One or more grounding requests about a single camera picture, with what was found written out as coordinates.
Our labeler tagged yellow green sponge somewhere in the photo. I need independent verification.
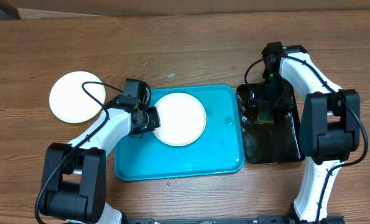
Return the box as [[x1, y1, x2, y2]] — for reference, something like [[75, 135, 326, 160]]
[[256, 101, 274, 124]]

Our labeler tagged white plate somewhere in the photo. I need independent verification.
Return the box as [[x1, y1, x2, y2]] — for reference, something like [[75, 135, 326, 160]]
[[49, 71, 106, 123], [154, 93, 207, 147]]

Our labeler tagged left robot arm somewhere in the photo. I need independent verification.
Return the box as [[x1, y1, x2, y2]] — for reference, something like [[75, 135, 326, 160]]
[[34, 78, 160, 223]]

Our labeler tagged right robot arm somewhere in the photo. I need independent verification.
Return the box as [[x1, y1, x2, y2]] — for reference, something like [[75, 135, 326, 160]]
[[246, 42, 368, 223]]

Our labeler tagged black water tray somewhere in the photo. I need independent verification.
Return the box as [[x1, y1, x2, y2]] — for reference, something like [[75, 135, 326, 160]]
[[236, 84, 305, 164]]

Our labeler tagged blue plastic tray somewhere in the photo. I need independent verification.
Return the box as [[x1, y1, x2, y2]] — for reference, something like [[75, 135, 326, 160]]
[[114, 84, 245, 181]]

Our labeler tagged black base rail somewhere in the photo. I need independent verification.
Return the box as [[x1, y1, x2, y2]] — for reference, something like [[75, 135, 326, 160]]
[[122, 215, 344, 224]]

